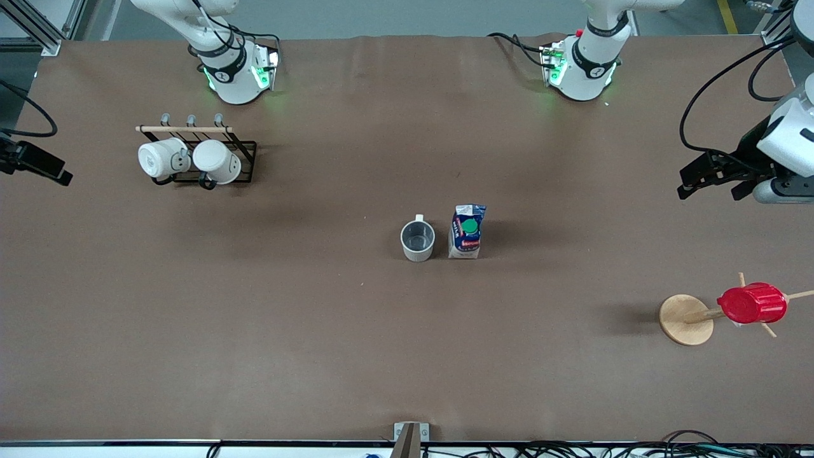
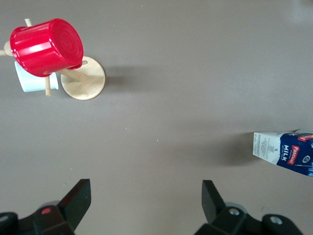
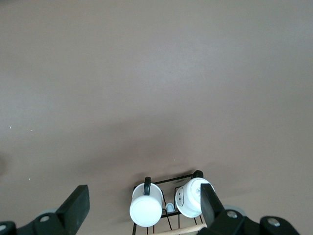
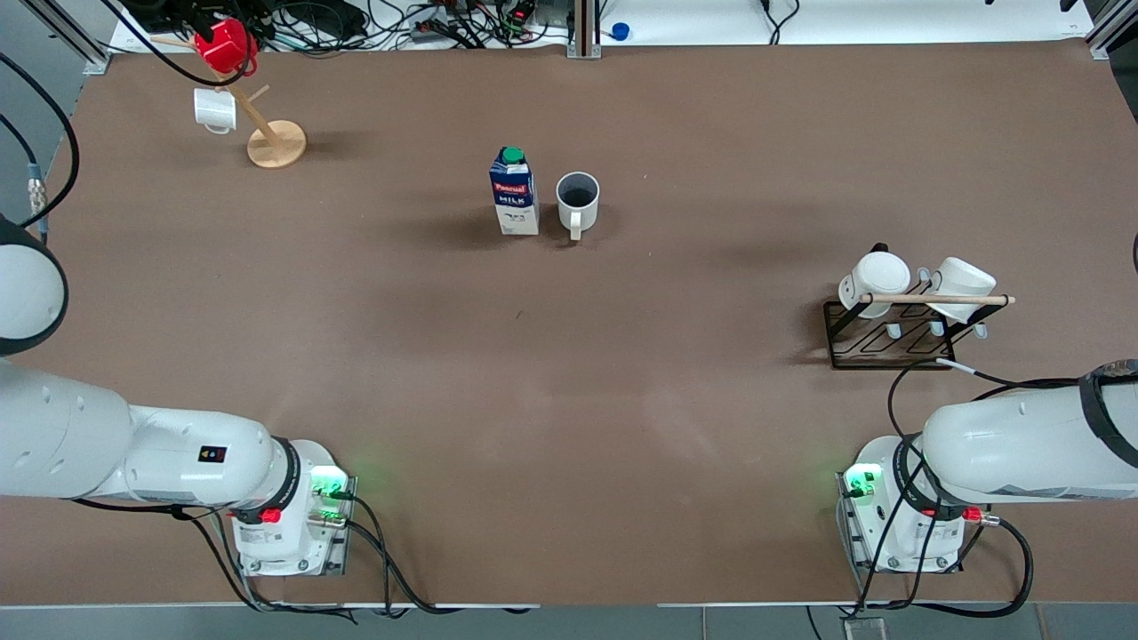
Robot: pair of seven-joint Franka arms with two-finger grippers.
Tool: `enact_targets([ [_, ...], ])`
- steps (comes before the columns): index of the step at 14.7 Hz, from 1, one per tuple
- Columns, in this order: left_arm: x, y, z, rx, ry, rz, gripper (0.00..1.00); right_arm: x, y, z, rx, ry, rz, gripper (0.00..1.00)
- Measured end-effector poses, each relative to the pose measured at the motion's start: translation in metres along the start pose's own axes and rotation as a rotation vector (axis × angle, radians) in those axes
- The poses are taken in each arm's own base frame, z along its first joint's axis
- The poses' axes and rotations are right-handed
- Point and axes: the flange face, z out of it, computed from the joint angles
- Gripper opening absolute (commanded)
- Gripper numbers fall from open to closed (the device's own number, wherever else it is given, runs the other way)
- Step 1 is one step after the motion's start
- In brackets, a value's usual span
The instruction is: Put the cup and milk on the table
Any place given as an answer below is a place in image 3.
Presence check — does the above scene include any white mug with face print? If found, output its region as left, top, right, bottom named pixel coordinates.
left=175, top=170, right=216, bottom=219

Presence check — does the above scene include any black wire mug rack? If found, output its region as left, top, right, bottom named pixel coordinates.
left=132, top=171, right=211, bottom=235

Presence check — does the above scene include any plain white mug black handle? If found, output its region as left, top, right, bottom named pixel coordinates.
left=129, top=176, right=163, bottom=227

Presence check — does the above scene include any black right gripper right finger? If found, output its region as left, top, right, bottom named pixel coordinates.
left=199, top=183, right=300, bottom=235

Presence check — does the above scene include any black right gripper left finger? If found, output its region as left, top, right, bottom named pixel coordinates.
left=0, top=185, right=90, bottom=235

